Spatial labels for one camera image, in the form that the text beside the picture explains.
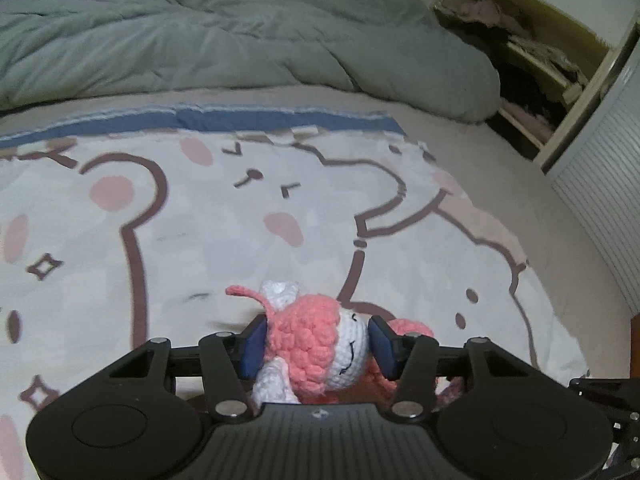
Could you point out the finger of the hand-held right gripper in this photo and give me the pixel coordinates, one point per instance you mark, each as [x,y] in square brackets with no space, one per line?
[625,447]
[600,390]

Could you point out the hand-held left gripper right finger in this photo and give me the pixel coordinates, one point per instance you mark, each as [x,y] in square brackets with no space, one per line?
[382,350]

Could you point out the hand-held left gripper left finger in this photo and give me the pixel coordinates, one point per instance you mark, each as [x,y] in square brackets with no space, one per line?
[250,355]

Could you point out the pink white crochet doll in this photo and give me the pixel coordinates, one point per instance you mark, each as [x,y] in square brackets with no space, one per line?
[310,345]

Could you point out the bear printed blanket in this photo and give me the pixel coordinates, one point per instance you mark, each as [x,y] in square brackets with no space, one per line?
[200,220]

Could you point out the white ribbed sliding door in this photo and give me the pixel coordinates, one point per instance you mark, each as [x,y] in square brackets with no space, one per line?
[600,185]

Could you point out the beige bed sheet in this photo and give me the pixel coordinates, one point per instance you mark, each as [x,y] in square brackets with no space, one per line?
[500,175]

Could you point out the cream wardrobe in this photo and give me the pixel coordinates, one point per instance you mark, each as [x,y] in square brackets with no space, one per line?
[585,105]

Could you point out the pile of folded clothes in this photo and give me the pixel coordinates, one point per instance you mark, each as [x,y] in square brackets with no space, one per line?
[500,60]

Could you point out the grey green duvet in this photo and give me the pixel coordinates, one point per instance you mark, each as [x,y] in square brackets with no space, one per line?
[225,35]

